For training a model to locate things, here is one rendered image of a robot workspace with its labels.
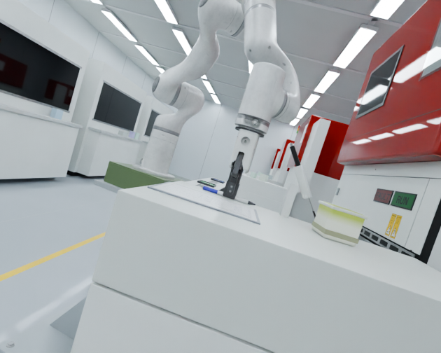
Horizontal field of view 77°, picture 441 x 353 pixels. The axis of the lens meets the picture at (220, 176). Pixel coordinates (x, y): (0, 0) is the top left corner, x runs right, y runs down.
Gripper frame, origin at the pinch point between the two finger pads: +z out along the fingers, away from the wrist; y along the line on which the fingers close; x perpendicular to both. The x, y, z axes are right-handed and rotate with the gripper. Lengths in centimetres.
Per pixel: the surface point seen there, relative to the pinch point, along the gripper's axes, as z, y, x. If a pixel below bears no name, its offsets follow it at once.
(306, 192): -5.1, -1.4, -17.7
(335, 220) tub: -2.1, -12.8, -22.4
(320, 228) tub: 0.7, -11.0, -20.8
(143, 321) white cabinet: 19.2, -31.7, 4.5
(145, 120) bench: -33, 585, 291
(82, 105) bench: -18, 365, 305
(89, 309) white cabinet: 20.7, -31.7, 12.9
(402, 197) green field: -12, 18, -48
